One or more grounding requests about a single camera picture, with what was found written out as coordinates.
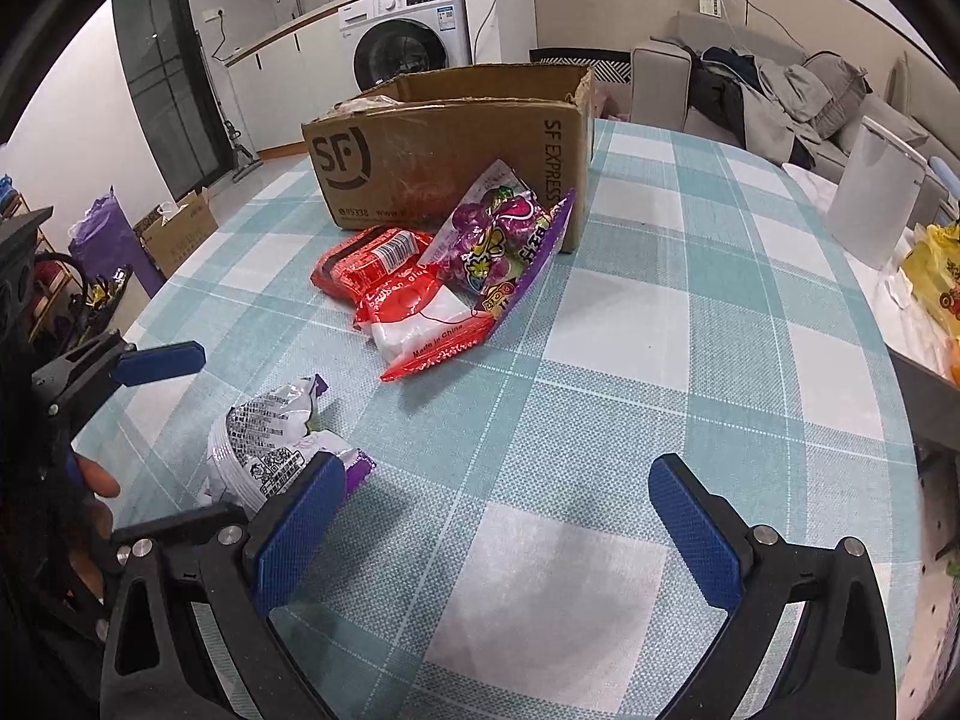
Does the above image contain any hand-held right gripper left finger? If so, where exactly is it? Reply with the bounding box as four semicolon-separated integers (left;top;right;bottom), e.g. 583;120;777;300
97;452;350;720

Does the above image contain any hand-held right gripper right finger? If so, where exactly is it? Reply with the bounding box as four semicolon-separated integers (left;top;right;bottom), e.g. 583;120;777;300
649;454;897;720

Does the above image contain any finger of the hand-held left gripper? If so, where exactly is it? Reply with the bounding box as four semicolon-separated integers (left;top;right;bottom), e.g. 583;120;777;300
111;502;250;554
34;334;207;430

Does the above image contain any white and purple snack packet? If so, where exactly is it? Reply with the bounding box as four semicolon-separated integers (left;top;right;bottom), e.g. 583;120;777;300
202;373;380;511

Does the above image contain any brown cardboard box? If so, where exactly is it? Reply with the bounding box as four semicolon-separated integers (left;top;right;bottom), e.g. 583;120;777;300
302;64;597;254

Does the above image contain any person's left hand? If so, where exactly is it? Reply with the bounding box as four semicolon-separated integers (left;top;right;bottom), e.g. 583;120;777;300
71;456;122;601

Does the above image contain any small cardboard box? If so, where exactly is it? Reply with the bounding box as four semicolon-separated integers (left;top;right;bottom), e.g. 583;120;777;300
133;187;220;278

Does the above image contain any purple plastic bag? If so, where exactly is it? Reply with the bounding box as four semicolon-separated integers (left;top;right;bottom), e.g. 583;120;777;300
69;195;162;297

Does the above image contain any teal checked tablecloth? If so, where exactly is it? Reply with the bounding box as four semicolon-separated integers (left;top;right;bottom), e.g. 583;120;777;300
71;116;923;720

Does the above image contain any red packet with white label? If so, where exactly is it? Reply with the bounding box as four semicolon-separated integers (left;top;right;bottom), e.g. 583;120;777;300
311;223;436;308

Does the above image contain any floor mop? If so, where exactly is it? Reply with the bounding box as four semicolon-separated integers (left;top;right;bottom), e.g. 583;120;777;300
196;26;263;182

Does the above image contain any red and white snack packet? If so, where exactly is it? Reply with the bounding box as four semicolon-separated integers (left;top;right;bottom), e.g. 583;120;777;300
352;270;500;383

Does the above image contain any dark glass door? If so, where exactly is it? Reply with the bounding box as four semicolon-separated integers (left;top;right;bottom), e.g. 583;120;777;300
112;0;226;188

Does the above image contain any white kitchen cabinet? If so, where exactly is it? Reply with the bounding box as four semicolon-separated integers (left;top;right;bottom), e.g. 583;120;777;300
225;0;361;158

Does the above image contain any purple candy bag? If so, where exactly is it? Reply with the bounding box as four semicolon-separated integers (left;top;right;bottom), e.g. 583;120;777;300
427;157;577;331

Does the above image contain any yellow plastic bag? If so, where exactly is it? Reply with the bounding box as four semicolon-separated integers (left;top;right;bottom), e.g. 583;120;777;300
900;221;960;338

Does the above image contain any white trash bin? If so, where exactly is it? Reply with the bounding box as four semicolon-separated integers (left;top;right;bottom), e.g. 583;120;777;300
825;116;929;271

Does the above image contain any white washing machine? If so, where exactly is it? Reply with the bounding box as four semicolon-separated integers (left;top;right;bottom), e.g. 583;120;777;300
336;0;473;95

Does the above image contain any dark jacket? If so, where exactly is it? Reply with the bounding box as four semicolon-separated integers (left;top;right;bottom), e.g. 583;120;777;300
686;45;751;147

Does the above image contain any light blue pillow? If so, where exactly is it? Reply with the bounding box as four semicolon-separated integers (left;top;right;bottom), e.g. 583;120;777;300
928;154;960;203

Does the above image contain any grey garment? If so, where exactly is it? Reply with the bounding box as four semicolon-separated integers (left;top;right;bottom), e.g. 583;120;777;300
739;56;826;166

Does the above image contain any grey sofa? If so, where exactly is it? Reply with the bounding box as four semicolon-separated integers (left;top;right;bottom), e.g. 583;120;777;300
628;11;960;196

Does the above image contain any grey pillow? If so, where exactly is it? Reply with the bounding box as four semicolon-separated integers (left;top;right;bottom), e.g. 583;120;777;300
802;51;871;140

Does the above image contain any black patterned basket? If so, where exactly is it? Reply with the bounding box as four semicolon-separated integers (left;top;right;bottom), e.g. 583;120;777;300
529;49;631;83

